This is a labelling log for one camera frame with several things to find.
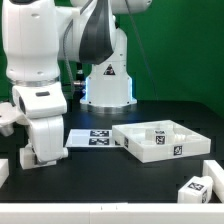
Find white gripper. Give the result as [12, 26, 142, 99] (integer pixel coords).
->
[0, 81, 70, 168]

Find white square tabletop tray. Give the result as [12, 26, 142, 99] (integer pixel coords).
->
[112, 120, 211, 163]

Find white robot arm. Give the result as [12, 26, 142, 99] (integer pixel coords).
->
[0, 0, 153, 169]

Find white marker sheet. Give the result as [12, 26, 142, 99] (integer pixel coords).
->
[66, 129, 119, 148]

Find white left barrier block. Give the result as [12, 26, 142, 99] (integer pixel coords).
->
[0, 159, 9, 188]

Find white barrier block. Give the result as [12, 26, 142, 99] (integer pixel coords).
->
[202, 160, 224, 203]
[0, 159, 9, 188]

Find white front barrier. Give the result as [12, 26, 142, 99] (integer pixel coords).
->
[0, 203, 224, 224]

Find white right barrier block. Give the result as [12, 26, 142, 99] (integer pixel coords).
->
[202, 160, 224, 203]

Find black cables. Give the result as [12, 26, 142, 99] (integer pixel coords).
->
[68, 61, 87, 99]

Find grey cable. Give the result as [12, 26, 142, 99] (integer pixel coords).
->
[124, 0, 159, 101]

